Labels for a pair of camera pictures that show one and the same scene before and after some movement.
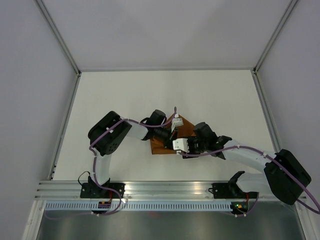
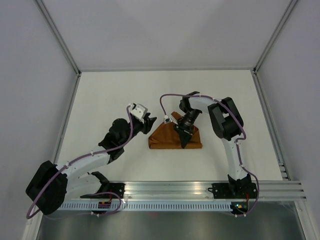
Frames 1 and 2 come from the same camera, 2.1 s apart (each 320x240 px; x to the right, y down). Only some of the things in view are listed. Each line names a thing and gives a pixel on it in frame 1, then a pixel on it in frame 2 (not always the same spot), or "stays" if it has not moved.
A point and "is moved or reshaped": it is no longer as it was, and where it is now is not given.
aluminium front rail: [70, 191] stays
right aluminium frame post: [291, 5] stays
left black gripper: [168, 143] → [148, 123]
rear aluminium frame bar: [162, 69] stays
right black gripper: [189, 140] → [185, 134]
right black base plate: [231, 191] stays
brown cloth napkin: [186, 130] is moved or reshaped
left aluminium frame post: [45, 13] stays
